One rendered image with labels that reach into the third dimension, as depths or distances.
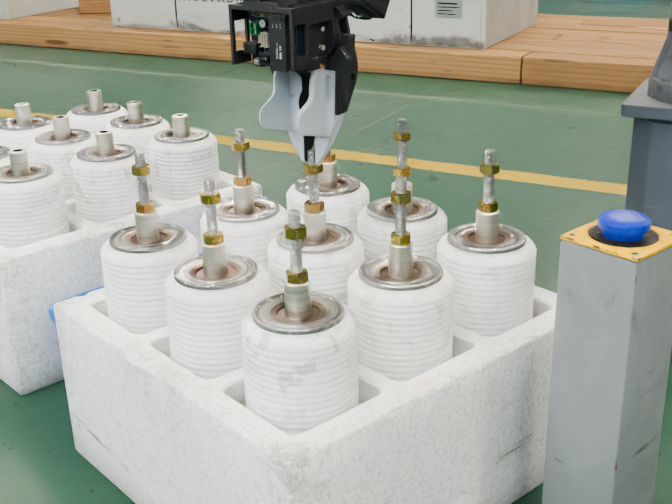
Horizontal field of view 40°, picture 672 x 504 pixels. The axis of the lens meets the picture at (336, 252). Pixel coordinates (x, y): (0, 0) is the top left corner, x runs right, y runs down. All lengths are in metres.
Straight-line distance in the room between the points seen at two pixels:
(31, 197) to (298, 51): 0.47
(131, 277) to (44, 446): 0.27
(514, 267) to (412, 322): 0.13
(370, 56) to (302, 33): 2.16
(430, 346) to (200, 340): 0.20
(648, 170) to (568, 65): 1.49
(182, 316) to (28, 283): 0.37
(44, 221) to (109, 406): 0.31
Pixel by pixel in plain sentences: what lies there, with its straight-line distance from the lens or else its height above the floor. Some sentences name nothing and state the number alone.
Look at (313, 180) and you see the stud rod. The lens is 0.89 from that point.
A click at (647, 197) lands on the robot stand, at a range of 1.30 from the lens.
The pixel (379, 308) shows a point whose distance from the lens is 0.80.
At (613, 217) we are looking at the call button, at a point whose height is 0.33.
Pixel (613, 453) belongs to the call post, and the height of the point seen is 0.14.
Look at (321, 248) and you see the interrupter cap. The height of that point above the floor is 0.25.
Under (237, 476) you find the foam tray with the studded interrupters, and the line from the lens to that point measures 0.78.
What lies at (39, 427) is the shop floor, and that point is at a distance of 1.14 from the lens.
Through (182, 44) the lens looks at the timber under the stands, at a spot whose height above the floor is 0.05.
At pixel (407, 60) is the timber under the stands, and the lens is 2.91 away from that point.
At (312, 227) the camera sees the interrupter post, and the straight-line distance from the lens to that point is 0.90.
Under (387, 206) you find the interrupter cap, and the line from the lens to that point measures 1.00.
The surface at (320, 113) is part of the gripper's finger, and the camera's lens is 0.85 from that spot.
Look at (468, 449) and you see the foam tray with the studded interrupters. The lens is 0.87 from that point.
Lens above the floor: 0.58
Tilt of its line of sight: 22 degrees down
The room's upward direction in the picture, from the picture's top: 2 degrees counter-clockwise
